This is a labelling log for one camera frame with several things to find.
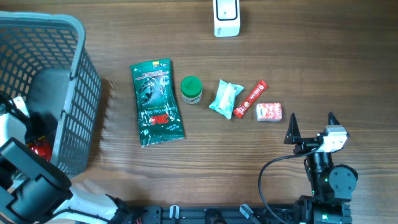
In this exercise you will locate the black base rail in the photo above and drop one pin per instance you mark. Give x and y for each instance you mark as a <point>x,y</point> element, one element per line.
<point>278,213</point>

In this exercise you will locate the grey plastic mesh basket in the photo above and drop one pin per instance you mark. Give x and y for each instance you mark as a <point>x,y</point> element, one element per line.
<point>44,61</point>

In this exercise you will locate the red tissue pack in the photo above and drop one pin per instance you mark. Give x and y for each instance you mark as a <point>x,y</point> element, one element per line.
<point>269,112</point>

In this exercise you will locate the green lid jar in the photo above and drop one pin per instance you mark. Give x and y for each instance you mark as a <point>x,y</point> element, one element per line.
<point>191,88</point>

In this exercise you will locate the red chili sauce bottle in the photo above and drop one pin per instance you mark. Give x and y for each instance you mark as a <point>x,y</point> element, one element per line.
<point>41,147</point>

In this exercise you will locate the white barcode scanner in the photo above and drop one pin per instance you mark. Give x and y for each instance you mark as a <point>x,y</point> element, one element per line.
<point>227,19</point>

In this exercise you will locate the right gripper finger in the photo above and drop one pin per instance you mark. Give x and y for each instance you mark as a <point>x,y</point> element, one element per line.
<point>332,119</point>
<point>293,135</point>

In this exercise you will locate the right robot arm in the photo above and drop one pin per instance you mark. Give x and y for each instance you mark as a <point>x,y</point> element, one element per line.
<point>332,185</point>

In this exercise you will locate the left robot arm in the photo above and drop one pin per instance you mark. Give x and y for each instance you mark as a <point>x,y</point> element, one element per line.
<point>35,191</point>

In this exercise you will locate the green 3M gloves packet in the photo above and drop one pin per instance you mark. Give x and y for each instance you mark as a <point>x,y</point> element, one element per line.
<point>158,115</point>

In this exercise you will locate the mint green wipes packet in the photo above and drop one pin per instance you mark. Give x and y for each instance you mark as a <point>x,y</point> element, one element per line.
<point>225,98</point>

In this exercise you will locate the red Nescafe stick sachet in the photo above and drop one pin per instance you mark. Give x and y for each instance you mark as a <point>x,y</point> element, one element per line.
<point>253,96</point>

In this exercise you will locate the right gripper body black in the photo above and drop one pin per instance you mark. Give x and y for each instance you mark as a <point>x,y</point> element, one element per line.
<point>306,145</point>

